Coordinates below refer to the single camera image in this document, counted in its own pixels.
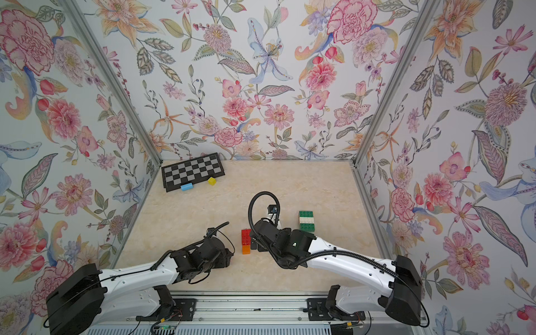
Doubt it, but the green lego brick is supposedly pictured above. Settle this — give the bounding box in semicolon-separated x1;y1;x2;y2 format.
299;211;314;218
300;223;315;233

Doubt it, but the aluminium rail frame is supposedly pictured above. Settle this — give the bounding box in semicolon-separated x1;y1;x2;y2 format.
85;293;432;334

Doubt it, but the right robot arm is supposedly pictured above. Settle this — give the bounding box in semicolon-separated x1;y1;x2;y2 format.
249;218;429;327

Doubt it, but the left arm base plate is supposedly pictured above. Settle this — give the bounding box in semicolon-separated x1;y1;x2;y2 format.
135;299;198;322

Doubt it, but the red lego brick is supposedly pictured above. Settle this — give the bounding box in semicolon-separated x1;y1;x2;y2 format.
241;229;251;239
241;236;251;247

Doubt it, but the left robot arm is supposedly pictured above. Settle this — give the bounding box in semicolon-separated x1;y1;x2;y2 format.
46;237;234;334

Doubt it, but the orange lego brick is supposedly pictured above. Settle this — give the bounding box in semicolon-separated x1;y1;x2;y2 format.
242;245;251;255

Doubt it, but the light blue cylinder block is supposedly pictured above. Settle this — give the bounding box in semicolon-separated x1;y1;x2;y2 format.
180;183;193;191

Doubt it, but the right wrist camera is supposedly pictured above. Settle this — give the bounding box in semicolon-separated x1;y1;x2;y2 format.
267;205;279;216

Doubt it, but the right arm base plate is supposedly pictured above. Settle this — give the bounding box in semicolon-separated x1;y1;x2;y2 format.
303;298;367;322

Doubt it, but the white lego brick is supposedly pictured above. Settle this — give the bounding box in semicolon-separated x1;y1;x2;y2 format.
299;216;315;225

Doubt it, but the black grey chessboard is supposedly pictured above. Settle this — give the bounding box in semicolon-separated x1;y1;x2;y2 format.
161;153;225;193

